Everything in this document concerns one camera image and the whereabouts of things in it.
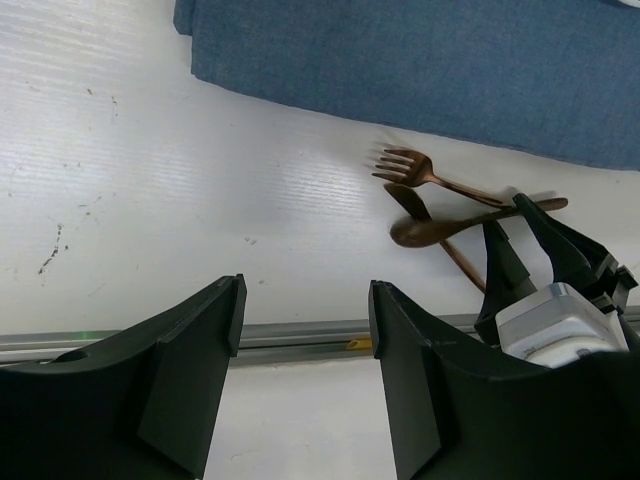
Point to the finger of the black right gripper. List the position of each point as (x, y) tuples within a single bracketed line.
[(507, 281), (576, 259)]

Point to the copper knife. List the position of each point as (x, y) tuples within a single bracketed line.
[(403, 195)]

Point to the yellow rail slot nut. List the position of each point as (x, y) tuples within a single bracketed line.
[(359, 344)]

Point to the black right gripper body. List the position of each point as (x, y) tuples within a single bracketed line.
[(610, 295)]

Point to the copper spoon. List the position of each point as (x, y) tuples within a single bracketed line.
[(417, 231)]

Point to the aluminium front rail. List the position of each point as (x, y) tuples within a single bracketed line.
[(300, 340)]

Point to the blue cloth placemat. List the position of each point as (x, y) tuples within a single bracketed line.
[(558, 79)]

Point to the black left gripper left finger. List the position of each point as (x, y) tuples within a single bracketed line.
[(140, 404)]

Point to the copper fork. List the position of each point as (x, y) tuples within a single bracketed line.
[(412, 168)]

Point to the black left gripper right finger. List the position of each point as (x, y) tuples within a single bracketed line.
[(460, 409)]

